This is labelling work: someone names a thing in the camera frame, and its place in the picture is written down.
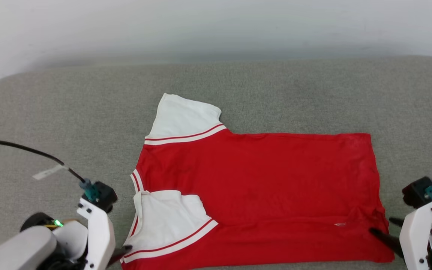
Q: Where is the white left camera bracket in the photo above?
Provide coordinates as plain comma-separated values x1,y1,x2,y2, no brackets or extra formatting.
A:
76,198,116,270

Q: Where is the white cable label tag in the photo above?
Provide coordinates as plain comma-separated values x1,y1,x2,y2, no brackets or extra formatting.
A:
32,164,65,181

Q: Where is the white camera bracket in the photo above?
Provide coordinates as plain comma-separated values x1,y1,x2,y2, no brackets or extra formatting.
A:
399,196,432,270
76,198,116,270

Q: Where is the black left camera cable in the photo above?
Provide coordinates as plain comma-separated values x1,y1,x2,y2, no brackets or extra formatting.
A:
0,138,86,183

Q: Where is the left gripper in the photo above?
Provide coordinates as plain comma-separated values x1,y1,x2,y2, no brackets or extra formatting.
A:
20,212,133,270

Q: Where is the white right camera bracket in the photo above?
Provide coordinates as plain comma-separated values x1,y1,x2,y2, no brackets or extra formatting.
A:
399,196,432,270

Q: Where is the red and white t-shirt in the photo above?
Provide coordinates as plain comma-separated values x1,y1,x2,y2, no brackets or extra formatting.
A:
120,93,395,270

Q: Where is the teal left camera connector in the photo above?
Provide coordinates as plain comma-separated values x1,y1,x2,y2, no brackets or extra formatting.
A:
79,178,101,203

